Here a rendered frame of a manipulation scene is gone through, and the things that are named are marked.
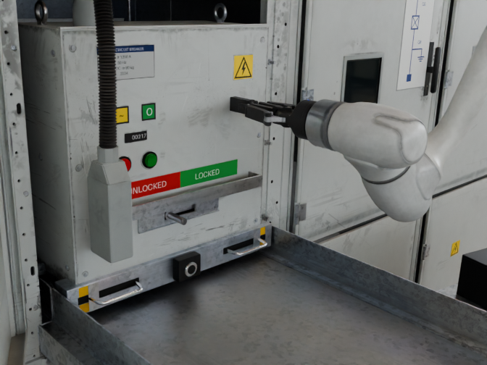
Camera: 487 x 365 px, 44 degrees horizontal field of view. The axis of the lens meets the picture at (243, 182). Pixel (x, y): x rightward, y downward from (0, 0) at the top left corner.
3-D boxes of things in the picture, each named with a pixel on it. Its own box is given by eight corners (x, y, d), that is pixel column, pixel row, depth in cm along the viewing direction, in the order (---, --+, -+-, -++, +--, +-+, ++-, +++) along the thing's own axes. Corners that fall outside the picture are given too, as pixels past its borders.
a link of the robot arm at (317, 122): (355, 148, 112) (330, 142, 117) (359, 100, 110) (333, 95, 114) (325, 155, 106) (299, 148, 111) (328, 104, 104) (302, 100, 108)
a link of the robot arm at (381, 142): (316, 131, 103) (343, 176, 112) (393, 148, 92) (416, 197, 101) (348, 85, 106) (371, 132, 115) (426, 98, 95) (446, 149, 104)
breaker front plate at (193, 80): (263, 231, 144) (272, 27, 130) (80, 293, 112) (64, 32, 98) (259, 229, 145) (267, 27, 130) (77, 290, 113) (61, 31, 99)
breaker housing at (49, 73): (261, 229, 145) (270, 23, 130) (75, 292, 112) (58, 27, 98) (143, 179, 180) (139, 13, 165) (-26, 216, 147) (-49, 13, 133)
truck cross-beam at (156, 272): (271, 245, 147) (272, 223, 145) (68, 319, 111) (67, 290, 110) (256, 240, 150) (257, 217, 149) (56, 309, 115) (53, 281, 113)
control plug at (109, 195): (135, 257, 106) (132, 162, 101) (110, 264, 103) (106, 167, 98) (111, 243, 111) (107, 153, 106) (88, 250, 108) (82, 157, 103)
